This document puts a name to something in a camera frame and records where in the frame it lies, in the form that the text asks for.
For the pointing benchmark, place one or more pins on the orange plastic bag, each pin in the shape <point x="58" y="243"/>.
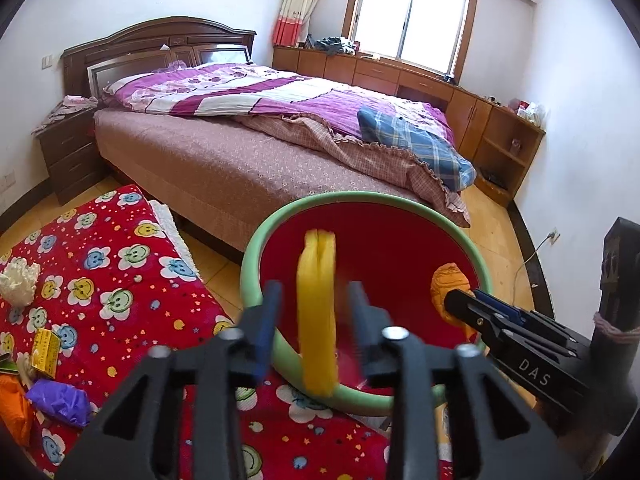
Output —
<point x="14" y="410"/>

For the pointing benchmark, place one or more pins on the pink clothes pile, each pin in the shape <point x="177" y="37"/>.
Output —
<point x="70" y="105"/>

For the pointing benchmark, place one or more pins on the white crumpled plastic bag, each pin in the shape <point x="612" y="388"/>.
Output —
<point x="19" y="282"/>

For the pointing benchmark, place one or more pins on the orange wrapper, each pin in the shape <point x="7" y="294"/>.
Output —
<point x="450" y="280"/>

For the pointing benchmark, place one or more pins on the red smiley flower blanket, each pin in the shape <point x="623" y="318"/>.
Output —
<point x="150" y="305"/>

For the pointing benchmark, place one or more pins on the dark wooden nightstand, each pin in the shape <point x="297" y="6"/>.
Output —
<point x="70" y="155"/>

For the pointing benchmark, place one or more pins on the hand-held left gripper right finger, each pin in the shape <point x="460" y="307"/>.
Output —
<point x="356" y="330"/>

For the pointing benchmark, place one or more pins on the white wall switch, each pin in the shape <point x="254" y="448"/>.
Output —
<point x="47" y="62"/>

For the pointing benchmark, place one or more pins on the dark wooden headboard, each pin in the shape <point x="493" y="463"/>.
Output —
<point x="150" y="40"/>

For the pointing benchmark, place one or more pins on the floral curtain with red hem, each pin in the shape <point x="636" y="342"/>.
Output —
<point x="297" y="10"/>

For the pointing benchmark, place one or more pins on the yellow cloth strip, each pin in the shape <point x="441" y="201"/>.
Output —
<point x="315" y="310"/>

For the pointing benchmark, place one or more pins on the bed with brown sheet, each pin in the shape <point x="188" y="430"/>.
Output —
<point x="225" y="175"/>

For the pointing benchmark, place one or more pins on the small glass cup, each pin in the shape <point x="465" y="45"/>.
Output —
<point x="516" y="146"/>

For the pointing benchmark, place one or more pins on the bed with purple quilt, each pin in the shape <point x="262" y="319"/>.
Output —
<point x="300" y="105"/>

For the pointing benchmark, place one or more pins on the wooden framed window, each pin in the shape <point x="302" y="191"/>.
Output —
<point x="410" y="20"/>

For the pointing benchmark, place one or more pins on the dark clothes pile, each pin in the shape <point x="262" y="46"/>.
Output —
<point x="332" y="46"/>

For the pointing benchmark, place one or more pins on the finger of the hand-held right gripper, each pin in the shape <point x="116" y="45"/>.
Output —
<point x="500" y="307"/>
<point x="470" y="310"/>

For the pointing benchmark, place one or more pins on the white wall socket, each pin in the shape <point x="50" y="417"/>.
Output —
<point x="7" y="182"/>

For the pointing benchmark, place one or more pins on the blue plaid pillow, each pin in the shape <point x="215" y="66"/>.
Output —
<point x="415" y="135"/>

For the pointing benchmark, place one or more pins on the purple crumpled plastic bag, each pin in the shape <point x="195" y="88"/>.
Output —
<point x="57" y="402"/>

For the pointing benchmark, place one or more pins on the long wooden cabinet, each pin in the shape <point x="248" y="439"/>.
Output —
<point x="435" y="85"/>

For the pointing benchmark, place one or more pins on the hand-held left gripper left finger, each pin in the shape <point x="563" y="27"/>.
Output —
<point x="265" y="332"/>

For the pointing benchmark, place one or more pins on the white socket with plug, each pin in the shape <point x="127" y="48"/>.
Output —
<point x="553" y="236"/>

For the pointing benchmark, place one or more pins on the yellow cardboard box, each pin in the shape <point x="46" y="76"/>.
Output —
<point x="45" y="352"/>

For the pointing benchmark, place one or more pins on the red basin with green rim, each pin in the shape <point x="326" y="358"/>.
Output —
<point x="390" y="240"/>

